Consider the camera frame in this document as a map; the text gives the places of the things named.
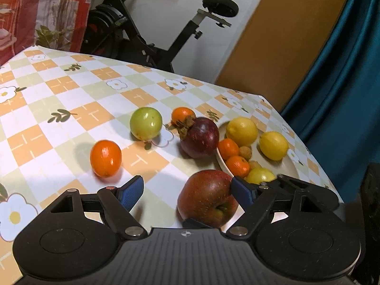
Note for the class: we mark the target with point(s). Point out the wooden door panel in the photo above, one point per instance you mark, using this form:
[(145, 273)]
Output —
[(282, 35)]

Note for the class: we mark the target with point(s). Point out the red apple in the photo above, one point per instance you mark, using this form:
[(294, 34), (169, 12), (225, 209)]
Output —
[(207, 199)]

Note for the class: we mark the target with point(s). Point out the yellow lemon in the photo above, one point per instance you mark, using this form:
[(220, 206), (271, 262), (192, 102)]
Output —
[(242, 131), (273, 145)]

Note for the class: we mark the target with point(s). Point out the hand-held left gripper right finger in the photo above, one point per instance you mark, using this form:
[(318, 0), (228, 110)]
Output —
[(242, 191)]

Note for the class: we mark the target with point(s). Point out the round yellow-green fruit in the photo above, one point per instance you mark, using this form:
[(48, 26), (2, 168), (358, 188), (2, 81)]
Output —
[(259, 174)]

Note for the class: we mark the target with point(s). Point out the beige round plate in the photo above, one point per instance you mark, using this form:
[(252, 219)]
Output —
[(294, 166)]

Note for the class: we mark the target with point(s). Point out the small brown longan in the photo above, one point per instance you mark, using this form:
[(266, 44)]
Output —
[(245, 153)]

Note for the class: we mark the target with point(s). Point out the round green fruit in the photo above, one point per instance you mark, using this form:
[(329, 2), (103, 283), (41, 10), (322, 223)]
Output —
[(145, 123)]

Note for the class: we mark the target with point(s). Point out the dark purple mangosteen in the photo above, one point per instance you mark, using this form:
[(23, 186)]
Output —
[(200, 139)]

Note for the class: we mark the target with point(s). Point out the small tangerine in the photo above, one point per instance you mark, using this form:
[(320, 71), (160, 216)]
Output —
[(237, 166), (228, 148), (181, 114)]

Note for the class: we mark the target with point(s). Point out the black exercise bike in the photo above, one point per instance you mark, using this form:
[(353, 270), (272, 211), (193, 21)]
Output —
[(139, 44)]

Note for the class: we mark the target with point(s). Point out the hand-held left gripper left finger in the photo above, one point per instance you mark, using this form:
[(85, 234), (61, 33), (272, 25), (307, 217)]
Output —
[(132, 193)]

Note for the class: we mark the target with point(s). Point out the teal curtain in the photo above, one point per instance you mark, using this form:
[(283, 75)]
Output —
[(341, 95)]

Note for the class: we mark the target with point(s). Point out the red printed backdrop cloth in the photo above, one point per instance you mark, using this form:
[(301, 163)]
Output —
[(23, 12)]

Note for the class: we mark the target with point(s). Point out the smooth small orange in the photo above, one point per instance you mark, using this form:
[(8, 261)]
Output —
[(106, 158)]

